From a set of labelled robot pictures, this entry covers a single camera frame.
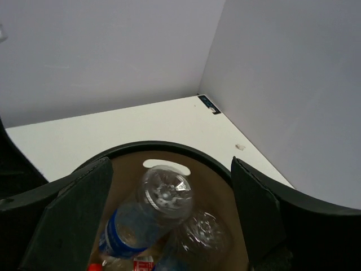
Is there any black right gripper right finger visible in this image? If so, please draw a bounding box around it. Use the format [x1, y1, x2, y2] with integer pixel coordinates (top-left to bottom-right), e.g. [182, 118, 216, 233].
[231, 158, 360, 270]

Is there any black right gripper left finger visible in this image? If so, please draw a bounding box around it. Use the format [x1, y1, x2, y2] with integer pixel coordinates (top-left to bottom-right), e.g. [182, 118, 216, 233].
[1, 158, 113, 270]

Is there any clear bottle blue label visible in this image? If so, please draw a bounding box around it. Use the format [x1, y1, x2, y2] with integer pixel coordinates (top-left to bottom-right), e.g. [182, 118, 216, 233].
[153, 209, 232, 270]
[99, 165, 193, 259]

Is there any brown cylindrical paper bin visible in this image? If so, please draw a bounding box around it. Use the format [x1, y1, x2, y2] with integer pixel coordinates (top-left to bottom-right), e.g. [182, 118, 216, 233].
[81, 141, 249, 270]

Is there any small white tape scrap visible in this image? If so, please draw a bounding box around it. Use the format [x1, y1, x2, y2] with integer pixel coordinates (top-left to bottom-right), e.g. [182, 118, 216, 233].
[235, 144, 245, 151]

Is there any blue sticker back left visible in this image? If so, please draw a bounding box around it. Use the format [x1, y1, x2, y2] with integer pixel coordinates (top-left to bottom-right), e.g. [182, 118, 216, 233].
[197, 95, 221, 115]

